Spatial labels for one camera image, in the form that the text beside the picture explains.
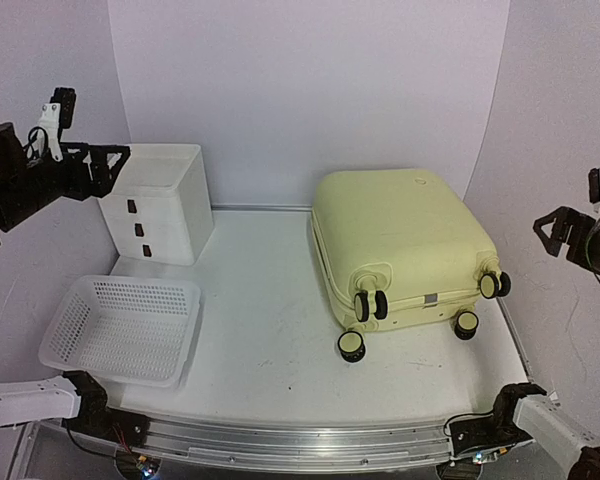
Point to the white three-drawer storage cabinet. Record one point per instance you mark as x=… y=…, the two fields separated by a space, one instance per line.
x=159 y=209

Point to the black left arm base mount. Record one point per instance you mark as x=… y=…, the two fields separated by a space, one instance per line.
x=124 y=427

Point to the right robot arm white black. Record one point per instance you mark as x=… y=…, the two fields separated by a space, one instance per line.
x=530 y=410

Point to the pale yellow hard-shell suitcase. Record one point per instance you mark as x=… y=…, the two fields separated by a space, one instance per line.
x=399 y=248

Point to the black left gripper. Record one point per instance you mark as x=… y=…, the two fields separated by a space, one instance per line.
x=101 y=182

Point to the white perforated plastic basket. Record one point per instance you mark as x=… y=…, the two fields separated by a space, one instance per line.
x=124 y=329

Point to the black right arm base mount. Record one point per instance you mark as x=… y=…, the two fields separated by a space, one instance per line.
x=482 y=434

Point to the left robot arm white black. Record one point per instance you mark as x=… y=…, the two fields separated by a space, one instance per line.
x=32 y=176

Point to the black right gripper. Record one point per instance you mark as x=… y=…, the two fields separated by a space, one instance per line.
x=565 y=216

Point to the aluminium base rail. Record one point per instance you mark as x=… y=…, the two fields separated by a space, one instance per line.
x=285 y=447

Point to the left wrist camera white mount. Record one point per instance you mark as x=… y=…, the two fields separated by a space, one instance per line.
x=56 y=116

